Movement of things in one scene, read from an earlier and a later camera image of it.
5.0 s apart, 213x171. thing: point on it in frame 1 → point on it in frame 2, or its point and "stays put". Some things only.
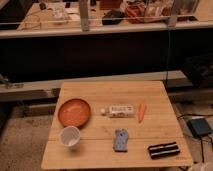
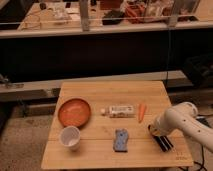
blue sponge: [120, 142] stays put
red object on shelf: [137, 10] stays put
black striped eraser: [162, 150] → [164, 143]
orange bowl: [74, 112] stays put
